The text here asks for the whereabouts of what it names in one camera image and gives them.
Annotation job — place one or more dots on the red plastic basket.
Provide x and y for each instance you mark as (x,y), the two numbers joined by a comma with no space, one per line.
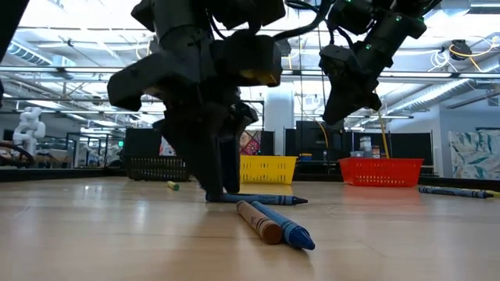
(381,173)

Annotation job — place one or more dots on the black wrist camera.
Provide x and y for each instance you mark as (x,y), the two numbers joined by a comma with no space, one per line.
(246,58)
(349,17)

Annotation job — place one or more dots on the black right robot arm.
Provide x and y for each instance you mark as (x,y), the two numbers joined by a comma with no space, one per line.
(390,31)

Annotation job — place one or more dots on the white square column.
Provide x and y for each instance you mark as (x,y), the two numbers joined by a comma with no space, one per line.
(279,125)

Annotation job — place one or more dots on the long ceiling light strip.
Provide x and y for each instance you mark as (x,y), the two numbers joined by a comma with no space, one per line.
(58,70)

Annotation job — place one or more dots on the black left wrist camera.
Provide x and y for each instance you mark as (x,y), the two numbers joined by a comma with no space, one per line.
(246,58)

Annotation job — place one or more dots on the leaf print cloth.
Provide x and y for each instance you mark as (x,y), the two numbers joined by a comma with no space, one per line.
(474,154)

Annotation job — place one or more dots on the grey ventilation duct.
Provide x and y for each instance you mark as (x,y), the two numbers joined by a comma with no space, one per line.
(437,93)
(23,52)

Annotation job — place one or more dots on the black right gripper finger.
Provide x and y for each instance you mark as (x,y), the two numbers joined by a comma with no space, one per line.
(338,113)

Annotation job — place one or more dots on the blue box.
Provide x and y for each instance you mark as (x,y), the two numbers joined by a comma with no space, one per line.
(305,157)

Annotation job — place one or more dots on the black aluminium table frame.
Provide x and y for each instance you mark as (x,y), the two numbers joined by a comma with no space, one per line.
(58,174)

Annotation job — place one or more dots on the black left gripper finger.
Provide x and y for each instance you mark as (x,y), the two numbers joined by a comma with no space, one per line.
(232,164)
(199,156)

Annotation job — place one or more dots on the black partition panel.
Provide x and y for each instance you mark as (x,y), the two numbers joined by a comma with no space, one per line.
(410,146)
(140,142)
(308,140)

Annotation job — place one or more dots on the black plastic basket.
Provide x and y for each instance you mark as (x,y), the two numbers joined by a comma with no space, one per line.
(156,169)

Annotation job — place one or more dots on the brown crayon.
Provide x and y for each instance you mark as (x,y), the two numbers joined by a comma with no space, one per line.
(258,222)

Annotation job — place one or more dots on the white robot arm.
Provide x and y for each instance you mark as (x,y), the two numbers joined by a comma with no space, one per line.
(29,129)

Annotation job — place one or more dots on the colourful patchwork cloth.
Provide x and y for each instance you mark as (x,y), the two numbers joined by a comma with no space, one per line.
(250,144)

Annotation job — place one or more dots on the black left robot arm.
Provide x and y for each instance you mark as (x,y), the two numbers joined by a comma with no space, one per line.
(176,15)

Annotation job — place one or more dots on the stack of storage jars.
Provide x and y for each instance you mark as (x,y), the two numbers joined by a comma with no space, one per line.
(366,146)

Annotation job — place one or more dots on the yellow plastic basket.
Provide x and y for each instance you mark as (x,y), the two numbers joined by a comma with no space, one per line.
(269,169)

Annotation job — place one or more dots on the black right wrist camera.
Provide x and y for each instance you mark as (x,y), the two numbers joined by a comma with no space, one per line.
(349,17)

